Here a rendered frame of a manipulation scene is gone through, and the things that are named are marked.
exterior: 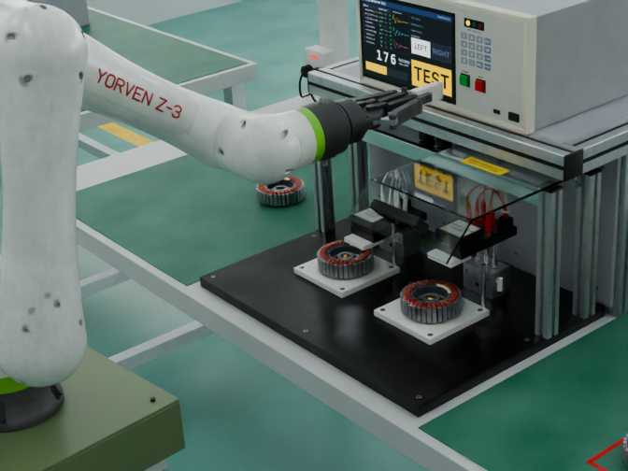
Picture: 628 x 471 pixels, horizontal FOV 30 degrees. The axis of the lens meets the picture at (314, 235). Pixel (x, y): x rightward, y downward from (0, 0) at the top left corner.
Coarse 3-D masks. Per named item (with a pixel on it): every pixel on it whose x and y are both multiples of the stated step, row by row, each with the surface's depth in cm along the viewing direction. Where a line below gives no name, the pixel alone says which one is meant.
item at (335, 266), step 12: (324, 252) 231; (336, 252) 234; (348, 252) 232; (360, 252) 232; (372, 252) 230; (324, 264) 228; (336, 264) 227; (348, 264) 227; (360, 264) 227; (372, 264) 230; (336, 276) 228
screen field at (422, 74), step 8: (416, 64) 216; (424, 64) 215; (416, 72) 217; (424, 72) 215; (432, 72) 214; (440, 72) 212; (448, 72) 210; (416, 80) 218; (424, 80) 216; (432, 80) 214; (440, 80) 213; (448, 80) 211; (448, 88) 212
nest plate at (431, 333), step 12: (396, 300) 219; (468, 300) 218; (384, 312) 215; (396, 312) 215; (468, 312) 213; (480, 312) 213; (396, 324) 212; (408, 324) 211; (420, 324) 211; (432, 324) 210; (444, 324) 210; (456, 324) 210; (468, 324) 211; (420, 336) 208; (432, 336) 207; (444, 336) 208
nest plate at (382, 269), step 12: (312, 264) 235; (384, 264) 233; (312, 276) 230; (324, 276) 230; (348, 276) 229; (360, 276) 229; (372, 276) 229; (384, 276) 229; (324, 288) 227; (336, 288) 225; (348, 288) 225; (360, 288) 226
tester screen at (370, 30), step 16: (368, 0) 221; (368, 16) 223; (384, 16) 219; (400, 16) 216; (416, 16) 212; (432, 16) 209; (448, 16) 206; (368, 32) 224; (384, 32) 221; (400, 32) 217; (416, 32) 214; (432, 32) 210; (448, 32) 207; (368, 48) 226; (384, 48) 222; (400, 48) 219; (384, 64) 224; (400, 64) 220; (432, 64) 213; (448, 64) 210; (400, 80) 222; (448, 96) 212
